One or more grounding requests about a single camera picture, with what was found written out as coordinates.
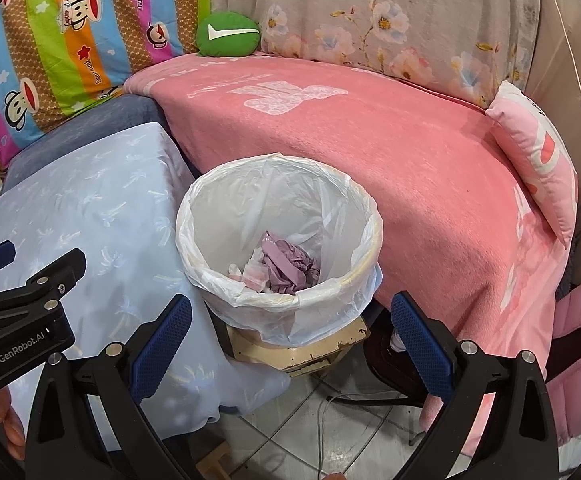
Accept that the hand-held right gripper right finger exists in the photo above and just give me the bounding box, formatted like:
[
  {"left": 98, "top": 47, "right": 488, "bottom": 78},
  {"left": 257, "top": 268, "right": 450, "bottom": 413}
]
[{"left": 391, "top": 290, "right": 560, "bottom": 480}]

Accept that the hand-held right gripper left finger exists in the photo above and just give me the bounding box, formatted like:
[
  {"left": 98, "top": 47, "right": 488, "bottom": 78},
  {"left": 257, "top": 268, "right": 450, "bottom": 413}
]
[{"left": 23, "top": 293, "right": 198, "bottom": 480}]

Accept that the pink sock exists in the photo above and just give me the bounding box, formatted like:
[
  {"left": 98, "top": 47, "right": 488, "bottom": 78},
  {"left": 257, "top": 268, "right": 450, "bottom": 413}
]
[{"left": 228, "top": 247, "right": 271, "bottom": 292}]

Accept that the trash bin with white liner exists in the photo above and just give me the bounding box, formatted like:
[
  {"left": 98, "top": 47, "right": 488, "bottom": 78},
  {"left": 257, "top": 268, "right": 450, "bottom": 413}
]
[{"left": 175, "top": 152, "right": 384, "bottom": 346}]

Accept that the person's left hand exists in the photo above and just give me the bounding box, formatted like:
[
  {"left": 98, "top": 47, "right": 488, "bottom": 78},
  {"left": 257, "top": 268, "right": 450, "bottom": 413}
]
[{"left": 0, "top": 389, "right": 27, "bottom": 462}]

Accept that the light blue palm-print tablecloth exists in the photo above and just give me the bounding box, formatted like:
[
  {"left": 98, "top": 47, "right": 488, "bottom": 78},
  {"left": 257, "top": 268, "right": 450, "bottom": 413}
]
[{"left": 0, "top": 122, "right": 291, "bottom": 453}]

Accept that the cream stool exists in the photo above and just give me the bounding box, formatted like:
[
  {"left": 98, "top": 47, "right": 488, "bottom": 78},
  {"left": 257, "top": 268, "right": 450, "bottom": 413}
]
[{"left": 225, "top": 312, "right": 371, "bottom": 378}]

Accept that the wooden table leg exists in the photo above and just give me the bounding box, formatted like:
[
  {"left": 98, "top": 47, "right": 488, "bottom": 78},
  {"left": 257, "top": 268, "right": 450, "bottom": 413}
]
[{"left": 198, "top": 437, "right": 231, "bottom": 480}]

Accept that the blue-grey sofa seat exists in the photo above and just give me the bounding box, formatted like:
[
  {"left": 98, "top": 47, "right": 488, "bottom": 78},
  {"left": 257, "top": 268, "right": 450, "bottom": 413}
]
[{"left": 3, "top": 94, "right": 171, "bottom": 186}]

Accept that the pink blanket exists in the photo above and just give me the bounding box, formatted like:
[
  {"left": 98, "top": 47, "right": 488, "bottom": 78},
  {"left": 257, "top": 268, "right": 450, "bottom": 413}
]
[{"left": 123, "top": 52, "right": 579, "bottom": 453}]

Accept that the pink pillow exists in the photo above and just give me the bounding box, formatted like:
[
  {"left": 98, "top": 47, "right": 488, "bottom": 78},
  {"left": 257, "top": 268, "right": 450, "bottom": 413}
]
[{"left": 485, "top": 80, "right": 579, "bottom": 250}]

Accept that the striped monkey-print blanket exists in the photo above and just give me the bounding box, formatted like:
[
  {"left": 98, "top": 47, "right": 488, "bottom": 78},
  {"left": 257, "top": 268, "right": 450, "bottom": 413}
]
[{"left": 0, "top": 0, "right": 211, "bottom": 201}]

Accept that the green round cushion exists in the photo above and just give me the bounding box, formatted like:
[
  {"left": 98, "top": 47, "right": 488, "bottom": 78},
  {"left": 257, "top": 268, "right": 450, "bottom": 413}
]
[{"left": 195, "top": 10, "right": 262, "bottom": 57}]

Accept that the grey floral blanket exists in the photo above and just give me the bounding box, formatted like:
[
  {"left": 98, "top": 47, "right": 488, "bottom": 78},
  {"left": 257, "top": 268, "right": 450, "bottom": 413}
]
[{"left": 205, "top": 0, "right": 541, "bottom": 108}]

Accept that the black floor cable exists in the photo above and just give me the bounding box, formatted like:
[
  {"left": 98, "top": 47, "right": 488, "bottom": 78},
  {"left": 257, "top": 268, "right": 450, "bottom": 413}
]
[{"left": 265, "top": 390, "right": 421, "bottom": 480}]

